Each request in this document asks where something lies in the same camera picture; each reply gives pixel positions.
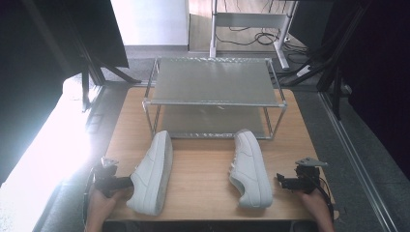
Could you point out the white power strip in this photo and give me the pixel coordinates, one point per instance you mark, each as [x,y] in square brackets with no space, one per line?
[303,71]

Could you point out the white sneaker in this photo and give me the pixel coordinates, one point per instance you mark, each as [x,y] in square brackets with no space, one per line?
[151,175]
[249,170]

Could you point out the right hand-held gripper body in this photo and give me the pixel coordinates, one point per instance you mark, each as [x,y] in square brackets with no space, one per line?
[307,179]

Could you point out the aluminium floor rail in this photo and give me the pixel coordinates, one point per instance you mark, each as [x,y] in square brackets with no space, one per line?
[354,161]

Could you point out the black curtain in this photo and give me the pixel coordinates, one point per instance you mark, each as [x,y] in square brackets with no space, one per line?
[380,80]
[48,48]

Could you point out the white desk frame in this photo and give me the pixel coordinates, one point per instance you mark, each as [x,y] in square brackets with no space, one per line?
[246,20]

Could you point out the person's right hand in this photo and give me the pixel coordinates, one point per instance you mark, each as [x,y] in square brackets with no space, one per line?
[312,201]

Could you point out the black metal stand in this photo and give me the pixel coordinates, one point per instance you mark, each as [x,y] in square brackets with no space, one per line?
[93,69]
[332,74]

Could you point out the grey metal shoe rack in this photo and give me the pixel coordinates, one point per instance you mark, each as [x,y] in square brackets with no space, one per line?
[214,82]

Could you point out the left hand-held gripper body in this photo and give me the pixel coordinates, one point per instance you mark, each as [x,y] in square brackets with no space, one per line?
[103,180]

